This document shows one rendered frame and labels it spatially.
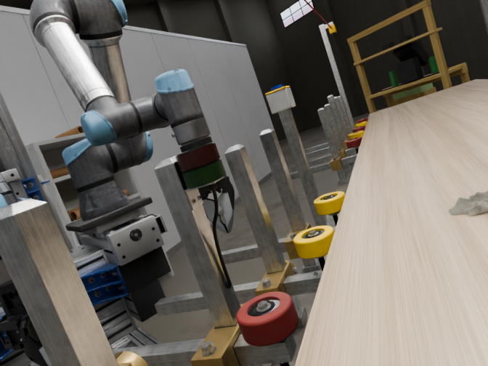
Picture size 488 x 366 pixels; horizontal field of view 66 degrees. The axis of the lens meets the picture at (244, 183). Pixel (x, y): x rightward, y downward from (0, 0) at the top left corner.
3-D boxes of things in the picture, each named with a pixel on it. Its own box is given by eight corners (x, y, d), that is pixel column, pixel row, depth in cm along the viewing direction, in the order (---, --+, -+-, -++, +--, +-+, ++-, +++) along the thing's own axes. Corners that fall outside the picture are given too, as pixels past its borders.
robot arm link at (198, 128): (202, 116, 78) (165, 129, 78) (210, 137, 79) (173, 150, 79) (205, 117, 86) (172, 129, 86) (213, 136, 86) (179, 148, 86)
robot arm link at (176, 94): (178, 75, 86) (192, 63, 79) (194, 121, 88) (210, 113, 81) (146, 83, 82) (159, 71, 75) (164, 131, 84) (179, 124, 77)
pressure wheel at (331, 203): (340, 245, 92) (326, 201, 91) (320, 241, 99) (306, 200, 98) (364, 231, 96) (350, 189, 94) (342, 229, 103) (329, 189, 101)
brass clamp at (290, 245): (287, 260, 99) (281, 242, 98) (298, 240, 111) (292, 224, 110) (310, 255, 96) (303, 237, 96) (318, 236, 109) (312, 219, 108)
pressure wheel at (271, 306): (254, 399, 51) (225, 324, 49) (270, 359, 58) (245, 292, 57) (311, 396, 48) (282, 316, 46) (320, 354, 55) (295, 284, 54)
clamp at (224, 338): (202, 392, 52) (189, 360, 52) (235, 332, 65) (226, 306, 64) (237, 390, 50) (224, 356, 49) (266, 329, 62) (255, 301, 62)
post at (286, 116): (318, 239, 129) (276, 112, 123) (320, 234, 134) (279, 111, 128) (331, 237, 128) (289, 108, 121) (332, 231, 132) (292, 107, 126)
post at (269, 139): (314, 294, 107) (258, 132, 100) (316, 288, 110) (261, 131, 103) (325, 293, 105) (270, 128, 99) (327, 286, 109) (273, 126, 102)
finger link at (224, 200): (241, 222, 89) (227, 186, 87) (241, 229, 83) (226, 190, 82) (228, 227, 89) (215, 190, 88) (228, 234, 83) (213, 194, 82)
